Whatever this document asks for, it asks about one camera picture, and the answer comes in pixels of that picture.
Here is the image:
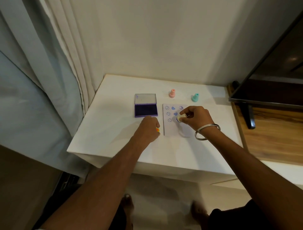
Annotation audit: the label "person's left hand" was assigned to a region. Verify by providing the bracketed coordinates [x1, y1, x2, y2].
[134, 116, 160, 144]

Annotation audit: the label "white table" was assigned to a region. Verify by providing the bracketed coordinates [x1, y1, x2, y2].
[67, 74, 244, 184]

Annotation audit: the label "purple ink pad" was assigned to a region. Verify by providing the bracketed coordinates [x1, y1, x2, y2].
[134, 94, 158, 118]

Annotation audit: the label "black shorts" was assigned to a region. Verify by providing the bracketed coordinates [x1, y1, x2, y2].
[207, 199, 275, 230]

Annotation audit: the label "person's left forearm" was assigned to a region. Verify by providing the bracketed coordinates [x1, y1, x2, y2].
[39, 135, 151, 230]

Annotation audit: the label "wooden cabinet top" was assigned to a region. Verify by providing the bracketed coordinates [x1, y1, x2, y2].
[227, 83, 303, 166]

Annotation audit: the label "person's left foot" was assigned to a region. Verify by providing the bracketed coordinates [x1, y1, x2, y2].
[119, 194, 134, 230]

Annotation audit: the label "person's foot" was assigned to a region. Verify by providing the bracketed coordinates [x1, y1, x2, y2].
[190, 201, 210, 230]
[119, 194, 134, 230]

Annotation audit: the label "white curtain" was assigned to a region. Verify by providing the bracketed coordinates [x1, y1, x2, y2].
[0, 0, 104, 178]

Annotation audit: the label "black television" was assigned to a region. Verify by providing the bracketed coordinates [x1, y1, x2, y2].
[228, 9, 303, 130]

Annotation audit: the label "person's right hand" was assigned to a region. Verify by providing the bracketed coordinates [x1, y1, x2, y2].
[179, 106, 215, 132]

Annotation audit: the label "person's right forearm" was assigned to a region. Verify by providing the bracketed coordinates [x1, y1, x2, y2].
[201, 125, 303, 230]

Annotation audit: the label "person's right foot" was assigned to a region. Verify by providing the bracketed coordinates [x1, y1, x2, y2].
[190, 201, 210, 230]

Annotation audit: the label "white stamped paper sheet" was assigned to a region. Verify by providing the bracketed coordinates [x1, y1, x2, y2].
[163, 103, 195, 137]

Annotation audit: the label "silver bangle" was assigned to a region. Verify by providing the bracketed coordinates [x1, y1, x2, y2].
[195, 124, 221, 141]

